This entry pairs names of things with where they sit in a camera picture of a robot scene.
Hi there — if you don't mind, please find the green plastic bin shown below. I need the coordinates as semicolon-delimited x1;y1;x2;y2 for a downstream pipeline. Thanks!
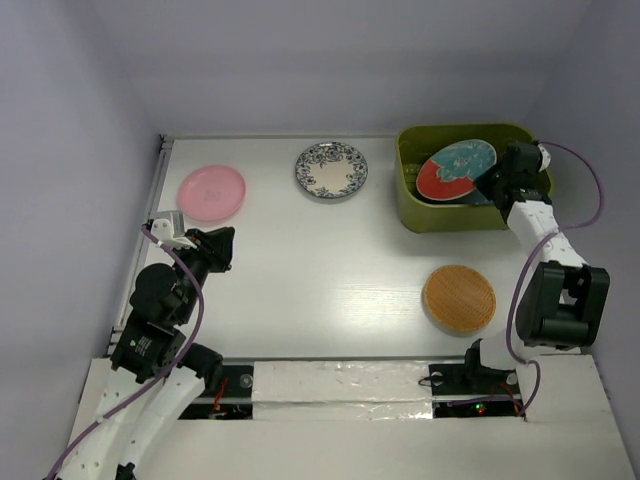
395;123;534;233

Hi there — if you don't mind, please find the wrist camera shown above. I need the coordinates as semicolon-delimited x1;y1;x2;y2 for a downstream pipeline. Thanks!
537;143;551;172
148;210;187;248

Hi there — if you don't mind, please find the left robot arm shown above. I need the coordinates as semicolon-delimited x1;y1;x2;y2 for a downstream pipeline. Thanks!
47;219;235;479

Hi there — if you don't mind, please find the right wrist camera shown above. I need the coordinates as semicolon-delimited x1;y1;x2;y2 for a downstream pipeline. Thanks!
537;143;551;172

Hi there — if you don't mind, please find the dark teal glazed plate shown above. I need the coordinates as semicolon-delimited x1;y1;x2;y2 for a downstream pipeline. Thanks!
416;172;490;206

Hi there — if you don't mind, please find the red teal flower plate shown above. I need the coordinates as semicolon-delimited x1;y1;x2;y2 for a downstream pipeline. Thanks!
415;139;497;202

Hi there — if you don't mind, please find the pink plastic plate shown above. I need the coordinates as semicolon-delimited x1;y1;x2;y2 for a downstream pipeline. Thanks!
176;165;247;222

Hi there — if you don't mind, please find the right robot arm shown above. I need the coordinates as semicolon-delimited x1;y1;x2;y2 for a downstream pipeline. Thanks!
460;142;610;393

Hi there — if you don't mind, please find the aluminium table edge rail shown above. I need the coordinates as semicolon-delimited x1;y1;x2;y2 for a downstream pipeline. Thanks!
104;135;174;357

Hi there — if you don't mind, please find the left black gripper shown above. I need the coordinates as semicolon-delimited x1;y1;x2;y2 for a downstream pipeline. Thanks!
168;225;236;322

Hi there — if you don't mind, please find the blue floral white plate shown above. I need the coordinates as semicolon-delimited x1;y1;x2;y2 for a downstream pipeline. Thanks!
294;141;369;199

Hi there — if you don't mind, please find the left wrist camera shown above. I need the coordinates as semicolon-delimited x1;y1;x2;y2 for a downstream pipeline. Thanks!
148;210;187;248

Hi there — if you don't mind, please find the orange woven round plate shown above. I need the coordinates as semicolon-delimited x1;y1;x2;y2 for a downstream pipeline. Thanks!
422;264;497;334

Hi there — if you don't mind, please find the silver foil covered bar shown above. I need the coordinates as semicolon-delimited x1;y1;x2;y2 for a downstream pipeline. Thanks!
251;360;433;421

